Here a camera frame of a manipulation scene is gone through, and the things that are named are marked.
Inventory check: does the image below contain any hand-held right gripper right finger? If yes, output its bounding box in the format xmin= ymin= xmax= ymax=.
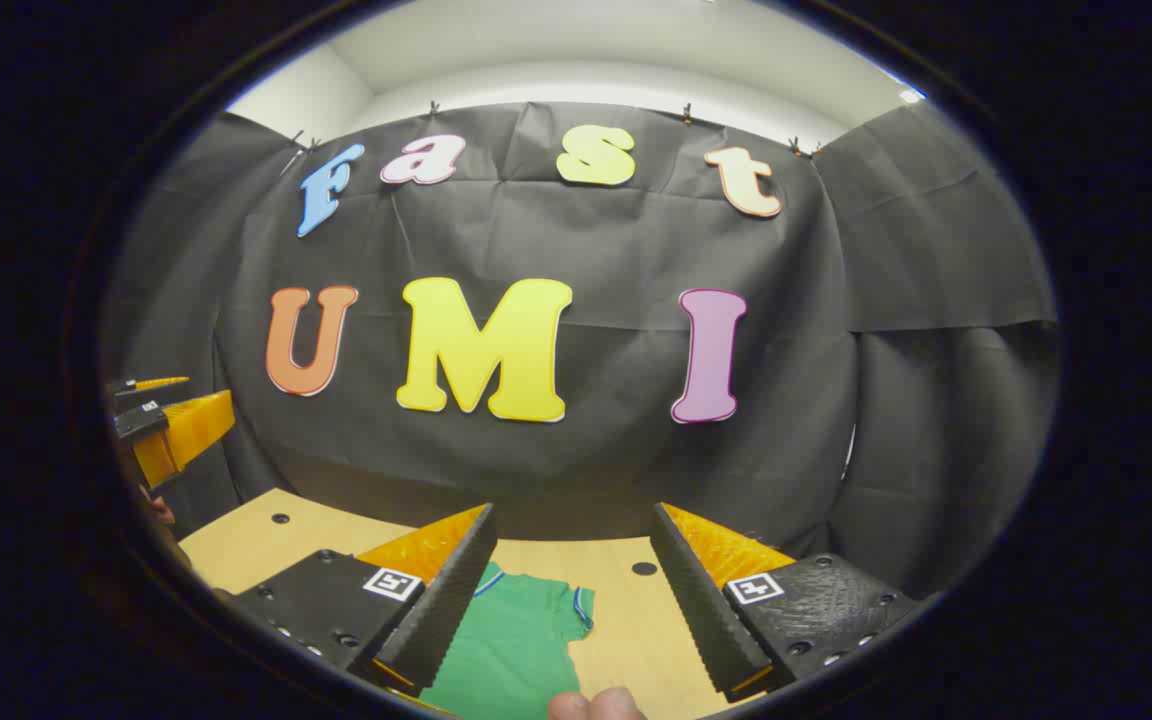
xmin=649 ymin=502 xmax=922 ymax=703

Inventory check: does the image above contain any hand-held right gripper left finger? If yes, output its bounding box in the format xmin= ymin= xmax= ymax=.
xmin=231 ymin=503 xmax=499 ymax=701

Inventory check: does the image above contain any green T-shirt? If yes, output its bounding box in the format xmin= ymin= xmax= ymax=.
xmin=419 ymin=560 xmax=597 ymax=720

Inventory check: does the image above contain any black backdrop cloth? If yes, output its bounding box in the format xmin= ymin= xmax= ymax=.
xmin=101 ymin=100 xmax=1062 ymax=601

